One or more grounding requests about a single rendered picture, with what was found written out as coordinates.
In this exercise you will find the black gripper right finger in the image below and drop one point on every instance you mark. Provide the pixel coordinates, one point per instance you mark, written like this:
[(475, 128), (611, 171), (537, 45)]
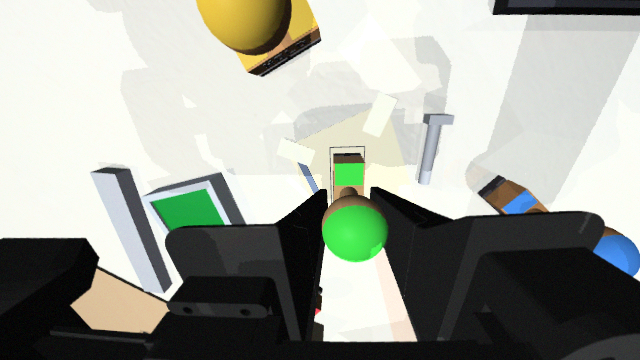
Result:
[(433, 257)]

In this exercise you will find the green ink pad in shallow grey tray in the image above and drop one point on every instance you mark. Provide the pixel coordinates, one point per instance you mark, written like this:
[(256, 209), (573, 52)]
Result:
[(205, 200)]

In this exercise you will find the dark grey rectangular block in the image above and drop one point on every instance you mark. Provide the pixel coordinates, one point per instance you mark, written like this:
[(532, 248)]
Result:
[(567, 7)]

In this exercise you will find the brown wooden fail stamp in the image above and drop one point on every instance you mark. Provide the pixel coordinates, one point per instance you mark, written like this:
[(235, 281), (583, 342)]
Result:
[(319, 301)]

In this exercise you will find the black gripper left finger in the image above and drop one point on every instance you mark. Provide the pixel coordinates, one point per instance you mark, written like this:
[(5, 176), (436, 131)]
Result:
[(290, 251)]

